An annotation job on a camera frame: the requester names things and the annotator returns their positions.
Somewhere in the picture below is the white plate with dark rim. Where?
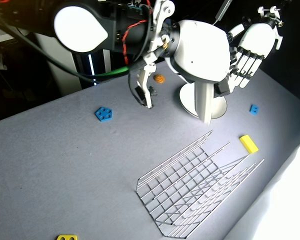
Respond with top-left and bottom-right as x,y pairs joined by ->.
178,83 -> 228,120
180,101 -> 226,120

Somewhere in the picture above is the grey slanted bar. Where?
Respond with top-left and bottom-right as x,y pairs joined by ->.
214,0 -> 233,21

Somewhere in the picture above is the yellow rectangular block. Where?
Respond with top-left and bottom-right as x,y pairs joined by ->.
239,134 -> 260,154

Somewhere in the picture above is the orange toy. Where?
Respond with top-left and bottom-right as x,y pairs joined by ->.
153,73 -> 166,85

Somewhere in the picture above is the blue pentagon block with holes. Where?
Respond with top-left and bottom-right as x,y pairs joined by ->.
94,107 -> 114,123

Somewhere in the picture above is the white robot body column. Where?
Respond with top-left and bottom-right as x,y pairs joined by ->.
34,32 -> 113,96

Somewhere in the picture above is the grey table cloth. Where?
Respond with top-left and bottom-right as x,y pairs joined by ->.
0,58 -> 300,240

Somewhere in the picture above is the red-black twisted cable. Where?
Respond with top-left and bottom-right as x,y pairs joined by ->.
121,0 -> 152,65

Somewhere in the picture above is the green cable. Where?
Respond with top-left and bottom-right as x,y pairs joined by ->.
94,66 -> 130,78

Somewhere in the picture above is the silver wire dish rack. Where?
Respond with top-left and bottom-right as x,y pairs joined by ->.
135,129 -> 265,238

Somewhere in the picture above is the thick black cable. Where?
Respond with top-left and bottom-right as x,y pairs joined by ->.
0,9 -> 131,85

